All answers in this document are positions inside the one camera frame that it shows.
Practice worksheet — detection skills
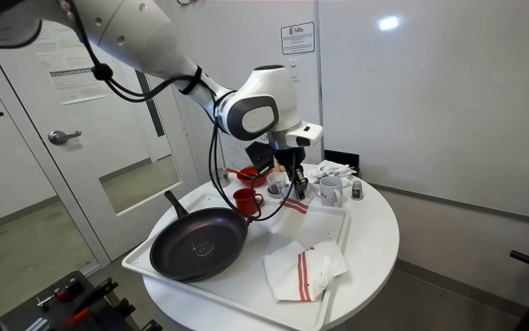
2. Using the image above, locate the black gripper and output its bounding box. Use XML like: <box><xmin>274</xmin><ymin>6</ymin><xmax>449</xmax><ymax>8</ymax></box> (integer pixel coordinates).
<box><xmin>274</xmin><ymin>146</ymin><xmax>311</xmax><ymax>201</ymax></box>

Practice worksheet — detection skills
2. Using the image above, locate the black frying pan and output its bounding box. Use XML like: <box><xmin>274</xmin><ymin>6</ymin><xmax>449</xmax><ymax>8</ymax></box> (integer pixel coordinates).
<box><xmin>150</xmin><ymin>190</ymin><xmax>252</xmax><ymax>284</ymax></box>

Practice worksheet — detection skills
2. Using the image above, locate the clear drinking glass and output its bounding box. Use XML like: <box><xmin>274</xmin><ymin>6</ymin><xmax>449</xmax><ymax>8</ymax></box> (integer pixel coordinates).
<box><xmin>267</xmin><ymin>171</ymin><xmax>289</xmax><ymax>199</ymax></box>

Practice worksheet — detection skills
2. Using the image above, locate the white mug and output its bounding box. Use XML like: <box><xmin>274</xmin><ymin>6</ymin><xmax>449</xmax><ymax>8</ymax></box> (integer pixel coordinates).
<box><xmin>319</xmin><ymin>175</ymin><xmax>348</xmax><ymax>208</ymax></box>

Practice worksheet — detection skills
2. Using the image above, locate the white plastic tray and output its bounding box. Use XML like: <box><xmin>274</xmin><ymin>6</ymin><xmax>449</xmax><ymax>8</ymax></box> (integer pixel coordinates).
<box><xmin>120</xmin><ymin>182</ymin><xmax>353</xmax><ymax>331</ymax></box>

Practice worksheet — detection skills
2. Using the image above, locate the red bowl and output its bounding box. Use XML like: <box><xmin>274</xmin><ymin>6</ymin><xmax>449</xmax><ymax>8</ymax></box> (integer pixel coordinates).
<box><xmin>227</xmin><ymin>164</ymin><xmax>273</xmax><ymax>188</ymax></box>

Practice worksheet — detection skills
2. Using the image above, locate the red mug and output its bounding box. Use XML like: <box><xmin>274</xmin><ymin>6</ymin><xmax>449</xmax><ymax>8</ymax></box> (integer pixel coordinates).
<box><xmin>232</xmin><ymin>186</ymin><xmax>265</xmax><ymax>219</ymax></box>

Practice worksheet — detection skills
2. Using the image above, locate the white door with window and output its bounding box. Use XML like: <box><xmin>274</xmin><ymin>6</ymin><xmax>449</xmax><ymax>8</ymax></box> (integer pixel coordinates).
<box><xmin>0</xmin><ymin>24</ymin><xmax>203</xmax><ymax>265</ymax></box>

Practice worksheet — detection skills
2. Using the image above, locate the white paper door notice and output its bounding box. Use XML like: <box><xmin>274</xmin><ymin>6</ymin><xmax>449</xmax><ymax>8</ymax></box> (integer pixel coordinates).
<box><xmin>49</xmin><ymin>52</ymin><xmax>113</xmax><ymax>107</ymax></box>

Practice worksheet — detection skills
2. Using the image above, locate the black tool cart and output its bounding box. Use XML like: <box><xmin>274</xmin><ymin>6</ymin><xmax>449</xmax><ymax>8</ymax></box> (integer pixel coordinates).
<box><xmin>0</xmin><ymin>269</ymin><xmax>162</xmax><ymax>331</ymax></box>

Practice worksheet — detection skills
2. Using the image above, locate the black wall box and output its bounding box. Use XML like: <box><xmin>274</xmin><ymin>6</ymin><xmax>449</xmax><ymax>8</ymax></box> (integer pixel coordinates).
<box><xmin>324</xmin><ymin>149</ymin><xmax>361</xmax><ymax>177</ymax></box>

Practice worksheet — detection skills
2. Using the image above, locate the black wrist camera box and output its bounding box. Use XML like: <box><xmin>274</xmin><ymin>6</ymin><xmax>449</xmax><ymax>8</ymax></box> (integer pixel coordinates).
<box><xmin>245</xmin><ymin>142</ymin><xmax>276</xmax><ymax>173</ymax></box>

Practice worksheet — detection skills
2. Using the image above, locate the white wall sign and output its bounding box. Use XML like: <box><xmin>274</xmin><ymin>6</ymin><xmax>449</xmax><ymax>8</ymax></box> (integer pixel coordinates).
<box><xmin>280</xmin><ymin>21</ymin><xmax>319</xmax><ymax>57</ymax></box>

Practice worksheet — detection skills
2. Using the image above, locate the large wall whiteboard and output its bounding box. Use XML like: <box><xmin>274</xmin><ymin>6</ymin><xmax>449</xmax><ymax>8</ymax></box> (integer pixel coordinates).
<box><xmin>319</xmin><ymin>0</ymin><xmax>529</xmax><ymax>225</ymax></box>

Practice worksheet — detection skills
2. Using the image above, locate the silver door handle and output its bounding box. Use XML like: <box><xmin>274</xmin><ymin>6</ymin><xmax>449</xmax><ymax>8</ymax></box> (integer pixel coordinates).
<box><xmin>47</xmin><ymin>127</ymin><xmax>83</xmax><ymax>147</ymax></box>

